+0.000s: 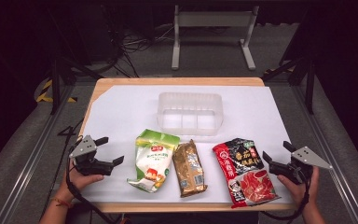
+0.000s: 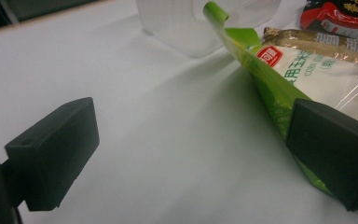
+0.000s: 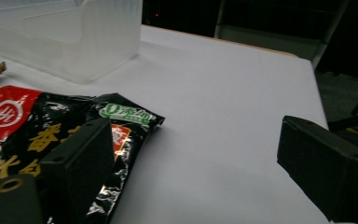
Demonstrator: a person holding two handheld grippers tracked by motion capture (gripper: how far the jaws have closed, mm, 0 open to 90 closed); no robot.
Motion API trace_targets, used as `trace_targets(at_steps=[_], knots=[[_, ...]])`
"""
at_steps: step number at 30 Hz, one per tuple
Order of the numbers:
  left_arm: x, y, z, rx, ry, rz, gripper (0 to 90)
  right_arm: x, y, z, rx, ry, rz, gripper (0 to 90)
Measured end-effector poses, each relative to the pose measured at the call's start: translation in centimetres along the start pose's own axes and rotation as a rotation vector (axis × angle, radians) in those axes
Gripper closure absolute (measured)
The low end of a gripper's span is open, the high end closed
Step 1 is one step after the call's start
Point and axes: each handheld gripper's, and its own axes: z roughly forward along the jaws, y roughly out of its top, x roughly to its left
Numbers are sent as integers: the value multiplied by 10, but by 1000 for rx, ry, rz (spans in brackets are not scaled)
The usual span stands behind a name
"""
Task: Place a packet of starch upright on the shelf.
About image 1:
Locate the gold brown food packet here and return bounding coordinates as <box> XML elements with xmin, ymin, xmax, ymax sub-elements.
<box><xmin>172</xmin><ymin>138</ymin><xmax>209</xmax><ymax>199</ymax></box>

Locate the black metal stand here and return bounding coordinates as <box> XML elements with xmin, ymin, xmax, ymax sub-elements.
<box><xmin>48</xmin><ymin>55</ymin><xmax>103</xmax><ymax>116</ymax></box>
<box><xmin>260</xmin><ymin>55</ymin><xmax>316</xmax><ymax>115</ymax></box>

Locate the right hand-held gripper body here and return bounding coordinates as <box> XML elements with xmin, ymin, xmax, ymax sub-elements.
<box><xmin>268</xmin><ymin>146</ymin><xmax>334</xmax><ymax>185</ymax></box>

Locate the left hand-held gripper cable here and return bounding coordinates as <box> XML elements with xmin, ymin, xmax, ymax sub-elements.
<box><xmin>64</xmin><ymin>134</ymin><xmax>122</xmax><ymax>224</ymax></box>

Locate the clear plastic container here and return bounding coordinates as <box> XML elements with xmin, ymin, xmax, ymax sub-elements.
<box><xmin>157</xmin><ymin>91</ymin><xmax>225</xmax><ymax>137</ymax></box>

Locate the white paper sheet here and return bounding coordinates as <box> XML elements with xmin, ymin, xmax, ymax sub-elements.
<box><xmin>79</xmin><ymin>85</ymin><xmax>295</xmax><ymax>204</ymax></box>

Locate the person's left hand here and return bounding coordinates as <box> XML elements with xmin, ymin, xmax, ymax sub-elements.
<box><xmin>60</xmin><ymin>158</ymin><xmax>105</xmax><ymax>203</ymax></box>

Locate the tangle of black floor cables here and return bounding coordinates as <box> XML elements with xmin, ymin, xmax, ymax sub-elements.
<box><xmin>105</xmin><ymin>24</ymin><xmax>175</xmax><ymax>78</ymax></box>

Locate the red black food packet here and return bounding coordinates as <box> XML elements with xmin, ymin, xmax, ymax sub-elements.
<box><xmin>212</xmin><ymin>137</ymin><xmax>282</xmax><ymax>209</ymax></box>

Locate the aluminium floor rail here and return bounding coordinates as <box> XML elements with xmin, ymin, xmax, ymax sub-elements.
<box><xmin>292</xmin><ymin>83</ymin><xmax>358</xmax><ymax>224</ymax></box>
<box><xmin>0</xmin><ymin>83</ymin><xmax>76</xmax><ymax>224</ymax></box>

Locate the hand-held gripper cable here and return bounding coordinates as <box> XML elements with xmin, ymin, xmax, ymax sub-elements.
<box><xmin>64</xmin><ymin>134</ymin><xmax>122</xmax><ymax>224</ymax></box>
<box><xmin>259</xmin><ymin>174</ymin><xmax>313</xmax><ymax>222</ymax></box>

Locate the white metal stand frame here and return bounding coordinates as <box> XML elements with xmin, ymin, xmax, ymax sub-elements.
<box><xmin>171</xmin><ymin>4</ymin><xmax>260</xmax><ymax>72</ymax></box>

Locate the red string bracelet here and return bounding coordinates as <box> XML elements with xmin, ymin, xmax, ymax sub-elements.
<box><xmin>50</xmin><ymin>197</ymin><xmax>74</xmax><ymax>209</ymax></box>

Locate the right hand-held gripper cable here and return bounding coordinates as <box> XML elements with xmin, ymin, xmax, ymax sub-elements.
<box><xmin>259</xmin><ymin>174</ymin><xmax>313</xmax><ymax>222</ymax></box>

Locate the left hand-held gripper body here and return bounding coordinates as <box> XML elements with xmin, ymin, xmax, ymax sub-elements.
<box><xmin>69</xmin><ymin>134</ymin><xmax>115</xmax><ymax>177</ymax></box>

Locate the person's right hand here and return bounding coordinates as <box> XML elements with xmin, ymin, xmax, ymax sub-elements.
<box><xmin>276</xmin><ymin>166</ymin><xmax>321</xmax><ymax>208</ymax></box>

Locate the green white snack packet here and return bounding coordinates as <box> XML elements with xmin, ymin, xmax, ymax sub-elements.
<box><xmin>126</xmin><ymin>128</ymin><xmax>181</xmax><ymax>194</ymax></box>

